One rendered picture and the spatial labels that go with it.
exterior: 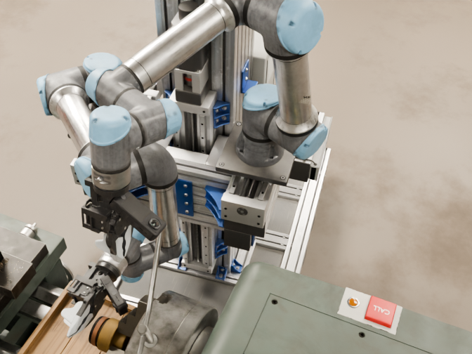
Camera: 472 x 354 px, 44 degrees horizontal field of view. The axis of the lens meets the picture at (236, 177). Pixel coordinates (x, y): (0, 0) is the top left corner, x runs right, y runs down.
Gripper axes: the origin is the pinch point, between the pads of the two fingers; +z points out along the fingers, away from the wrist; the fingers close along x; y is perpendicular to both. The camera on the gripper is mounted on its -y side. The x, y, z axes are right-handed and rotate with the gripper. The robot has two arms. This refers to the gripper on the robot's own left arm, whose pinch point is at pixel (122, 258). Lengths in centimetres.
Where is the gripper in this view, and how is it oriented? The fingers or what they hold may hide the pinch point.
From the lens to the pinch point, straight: 129.1
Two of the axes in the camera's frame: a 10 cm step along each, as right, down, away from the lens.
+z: -1.0, 8.0, 5.9
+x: -3.8, 5.1, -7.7
